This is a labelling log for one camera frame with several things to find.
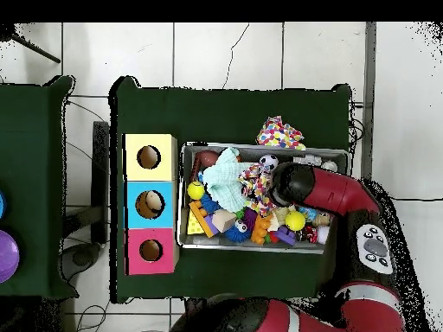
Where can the dark green tablecloth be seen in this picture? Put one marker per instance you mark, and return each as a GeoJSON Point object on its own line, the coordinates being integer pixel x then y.
{"type": "Point", "coordinates": [225, 117]}
{"type": "Point", "coordinates": [34, 114]}

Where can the blue spiky rubber ball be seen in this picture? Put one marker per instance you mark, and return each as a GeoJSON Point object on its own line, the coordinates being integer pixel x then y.
{"type": "Point", "coordinates": [209, 204]}

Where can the plain wooden block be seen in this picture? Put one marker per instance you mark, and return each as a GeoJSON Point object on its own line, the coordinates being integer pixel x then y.
{"type": "Point", "coordinates": [223, 220]}

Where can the white toy baseball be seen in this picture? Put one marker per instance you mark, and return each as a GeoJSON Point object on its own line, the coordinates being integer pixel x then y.
{"type": "Point", "coordinates": [323, 235]}

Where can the silver tin can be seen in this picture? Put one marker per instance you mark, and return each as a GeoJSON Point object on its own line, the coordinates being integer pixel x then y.
{"type": "Point", "coordinates": [330, 166]}

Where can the small soccer ball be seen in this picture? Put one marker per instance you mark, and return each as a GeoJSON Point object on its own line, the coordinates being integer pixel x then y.
{"type": "Point", "coordinates": [269, 161]}

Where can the purple plastic bowl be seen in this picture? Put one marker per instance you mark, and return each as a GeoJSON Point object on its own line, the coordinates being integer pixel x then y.
{"type": "Point", "coordinates": [8, 256]}

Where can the colourful polka dot cloth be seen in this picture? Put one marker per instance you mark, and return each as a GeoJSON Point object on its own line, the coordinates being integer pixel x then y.
{"type": "Point", "coordinates": [258, 188]}
{"type": "Point", "coordinates": [280, 135]}

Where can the blue plastic bowl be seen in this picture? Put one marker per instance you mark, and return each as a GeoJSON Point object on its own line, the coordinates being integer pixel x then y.
{"type": "Point", "coordinates": [2, 204]}

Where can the silver toy robot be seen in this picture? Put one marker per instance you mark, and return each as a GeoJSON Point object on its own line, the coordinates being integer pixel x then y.
{"type": "Point", "coordinates": [308, 160]}

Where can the small brown football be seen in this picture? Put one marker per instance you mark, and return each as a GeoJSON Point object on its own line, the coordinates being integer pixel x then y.
{"type": "Point", "coordinates": [209, 159]}

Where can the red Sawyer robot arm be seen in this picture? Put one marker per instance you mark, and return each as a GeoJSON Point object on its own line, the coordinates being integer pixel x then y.
{"type": "Point", "coordinates": [332, 190]}

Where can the wooden box with three holes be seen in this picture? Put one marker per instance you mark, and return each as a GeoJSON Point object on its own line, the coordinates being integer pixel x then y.
{"type": "Point", "coordinates": [162, 162]}

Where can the black tripod leg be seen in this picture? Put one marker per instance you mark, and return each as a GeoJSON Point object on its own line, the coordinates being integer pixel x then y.
{"type": "Point", "coordinates": [34, 48]}

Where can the mint green waffle cloth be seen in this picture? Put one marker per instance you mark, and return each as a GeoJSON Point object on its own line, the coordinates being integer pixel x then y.
{"type": "Point", "coordinates": [225, 183]}

